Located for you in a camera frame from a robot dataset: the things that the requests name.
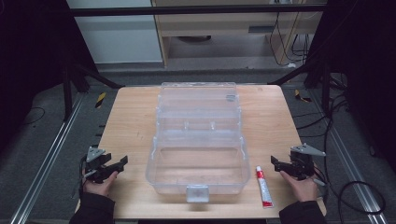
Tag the person's right hand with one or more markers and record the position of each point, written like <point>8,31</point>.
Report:
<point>300,186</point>

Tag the black crossbar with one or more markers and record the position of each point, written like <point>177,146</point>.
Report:
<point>196,10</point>

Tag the black metal stand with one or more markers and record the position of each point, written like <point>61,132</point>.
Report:
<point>314,77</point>
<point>77,77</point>

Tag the white and red tube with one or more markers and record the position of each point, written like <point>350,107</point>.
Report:
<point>264,186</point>

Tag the clear plastic storage box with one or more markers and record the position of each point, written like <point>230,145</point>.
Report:
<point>198,137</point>

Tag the aluminium rail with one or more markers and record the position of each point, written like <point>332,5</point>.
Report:
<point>351,161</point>
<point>46,158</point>

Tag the person's left hand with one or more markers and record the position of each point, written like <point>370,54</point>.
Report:
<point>100,186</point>

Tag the wooden cabinet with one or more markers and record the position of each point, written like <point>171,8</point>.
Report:
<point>233,28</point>

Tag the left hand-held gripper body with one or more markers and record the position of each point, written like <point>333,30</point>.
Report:
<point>97,161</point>

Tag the white cabinet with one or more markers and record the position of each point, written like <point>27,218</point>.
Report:
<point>116,34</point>

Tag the yellow and black tape strip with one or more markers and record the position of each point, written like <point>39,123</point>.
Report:
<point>100,100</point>
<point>300,96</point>

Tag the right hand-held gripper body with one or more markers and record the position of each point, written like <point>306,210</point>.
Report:
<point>302,161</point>

